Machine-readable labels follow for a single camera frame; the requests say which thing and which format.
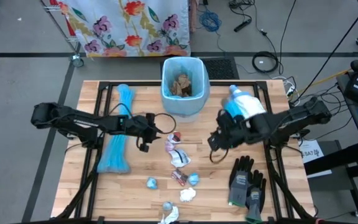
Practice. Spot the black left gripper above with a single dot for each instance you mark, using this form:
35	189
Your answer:
145	127

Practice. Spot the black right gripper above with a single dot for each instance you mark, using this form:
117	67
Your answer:
233	132

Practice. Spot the pink paper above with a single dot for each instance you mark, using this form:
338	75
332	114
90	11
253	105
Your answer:
169	147

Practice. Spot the bright blue trash bag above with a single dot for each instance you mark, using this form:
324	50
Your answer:
117	155

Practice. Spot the red white wrapper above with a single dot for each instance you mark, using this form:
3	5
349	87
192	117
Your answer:
175	137

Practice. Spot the white black wrapper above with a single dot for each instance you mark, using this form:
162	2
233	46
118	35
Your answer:
180	158

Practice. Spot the blue paper ball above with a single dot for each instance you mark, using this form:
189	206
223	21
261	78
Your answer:
152	183
193	179

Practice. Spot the white plastic trash bin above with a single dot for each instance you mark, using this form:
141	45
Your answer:
183	118

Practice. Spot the red striped wrapper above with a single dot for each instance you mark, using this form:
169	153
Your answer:
180	177

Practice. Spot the white tissue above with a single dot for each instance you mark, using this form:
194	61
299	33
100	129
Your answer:
187	194

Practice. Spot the large brown paper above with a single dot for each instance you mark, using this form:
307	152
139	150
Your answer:
186	84

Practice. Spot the small blue grey ball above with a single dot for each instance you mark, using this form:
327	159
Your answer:
167	206

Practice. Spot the white paper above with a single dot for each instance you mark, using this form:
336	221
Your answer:
171	216

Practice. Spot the pale blue trash bag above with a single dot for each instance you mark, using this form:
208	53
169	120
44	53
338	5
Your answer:
172	67

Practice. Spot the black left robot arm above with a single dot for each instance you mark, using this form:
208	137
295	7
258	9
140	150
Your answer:
82	121

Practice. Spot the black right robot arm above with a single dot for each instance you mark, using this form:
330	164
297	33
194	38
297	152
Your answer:
294	119

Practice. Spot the blue white trash bag roll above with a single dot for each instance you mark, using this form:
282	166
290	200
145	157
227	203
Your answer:
249	104

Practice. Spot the grey black work glove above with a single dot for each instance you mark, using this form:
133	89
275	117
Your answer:
240	183
255	199

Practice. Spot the wooden workbench with bins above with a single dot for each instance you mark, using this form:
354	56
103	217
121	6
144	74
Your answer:
102	84

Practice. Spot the black floor mat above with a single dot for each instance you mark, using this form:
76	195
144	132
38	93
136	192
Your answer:
222	68

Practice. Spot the white power strip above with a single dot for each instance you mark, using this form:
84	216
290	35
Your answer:
289	90

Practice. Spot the white paper sign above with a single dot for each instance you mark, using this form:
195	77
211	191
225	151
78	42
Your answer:
311	152

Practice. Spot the floral patterned cloth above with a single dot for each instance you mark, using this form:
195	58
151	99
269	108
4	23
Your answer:
120	28

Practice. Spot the black power strip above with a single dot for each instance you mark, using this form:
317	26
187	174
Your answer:
242	25

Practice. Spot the black desk leg base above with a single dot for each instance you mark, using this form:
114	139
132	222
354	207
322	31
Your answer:
337	158

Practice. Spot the pink hanging cloth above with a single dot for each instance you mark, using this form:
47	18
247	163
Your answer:
193	15

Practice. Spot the thin black pole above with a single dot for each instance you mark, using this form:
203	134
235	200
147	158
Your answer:
329	54

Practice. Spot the black side desk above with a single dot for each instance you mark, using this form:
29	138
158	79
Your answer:
357	118

